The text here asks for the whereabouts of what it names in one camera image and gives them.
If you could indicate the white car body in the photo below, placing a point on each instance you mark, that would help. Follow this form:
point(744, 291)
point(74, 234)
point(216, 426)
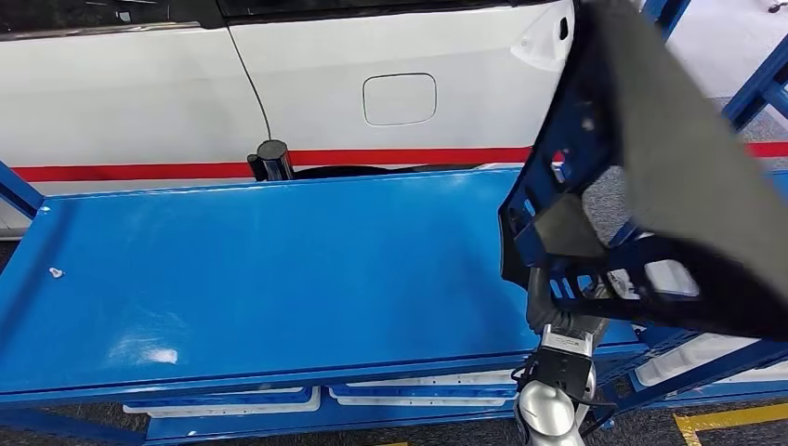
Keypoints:
point(123, 92)

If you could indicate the yellow floor tape square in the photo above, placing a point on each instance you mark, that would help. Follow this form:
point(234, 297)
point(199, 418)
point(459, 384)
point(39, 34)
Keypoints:
point(726, 418)

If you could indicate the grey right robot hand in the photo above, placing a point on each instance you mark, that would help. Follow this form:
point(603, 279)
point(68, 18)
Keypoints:
point(538, 311)

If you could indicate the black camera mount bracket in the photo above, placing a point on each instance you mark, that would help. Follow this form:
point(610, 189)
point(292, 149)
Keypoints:
point(560, 372)

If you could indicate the black plastic car trim part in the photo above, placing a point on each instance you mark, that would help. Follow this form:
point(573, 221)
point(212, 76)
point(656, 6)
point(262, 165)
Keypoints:
point(677, 123)

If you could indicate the black stanchion post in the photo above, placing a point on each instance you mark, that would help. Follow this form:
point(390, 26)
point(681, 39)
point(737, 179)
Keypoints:
point(274, 160)

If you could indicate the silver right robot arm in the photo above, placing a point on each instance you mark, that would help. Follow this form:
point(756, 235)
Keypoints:
point(548, 412)

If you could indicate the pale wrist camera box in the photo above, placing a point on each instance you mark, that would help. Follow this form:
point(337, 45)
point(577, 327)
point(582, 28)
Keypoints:
point(566, 341)

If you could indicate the blue metal shelf rack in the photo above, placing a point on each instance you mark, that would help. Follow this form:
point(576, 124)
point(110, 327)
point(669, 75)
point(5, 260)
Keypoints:
point(246, 277)
point(763, 86)

